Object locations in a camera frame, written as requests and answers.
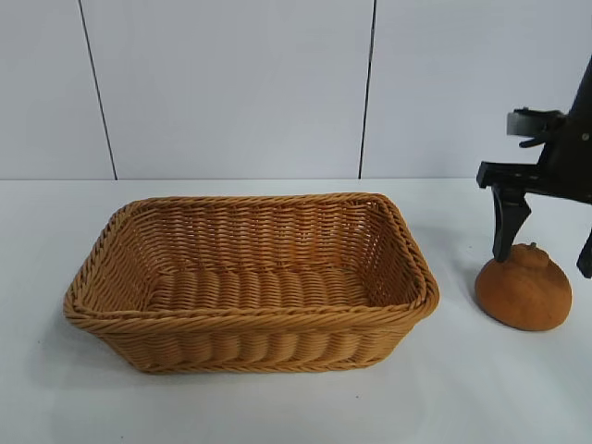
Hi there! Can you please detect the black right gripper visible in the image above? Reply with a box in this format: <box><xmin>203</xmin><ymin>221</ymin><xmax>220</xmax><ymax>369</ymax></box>
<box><xmin>478</xmin><ymin>58</ymin><xmax>592</xmax><ymax>280</ymax></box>

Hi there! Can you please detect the orange fruit with knobbed top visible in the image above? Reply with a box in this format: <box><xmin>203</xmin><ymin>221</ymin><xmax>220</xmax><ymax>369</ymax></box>
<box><xmin>475</xmin><ymin>240</ymin><xmax>574</xmax><ymax>333</ymax></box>

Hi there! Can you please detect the woven tan wicker basket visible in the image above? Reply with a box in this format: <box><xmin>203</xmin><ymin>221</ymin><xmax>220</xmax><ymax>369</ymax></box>
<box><xmin>63</xmin><ymin>192</ymin><xmax>440</xmax><ymax>376</ymax></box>

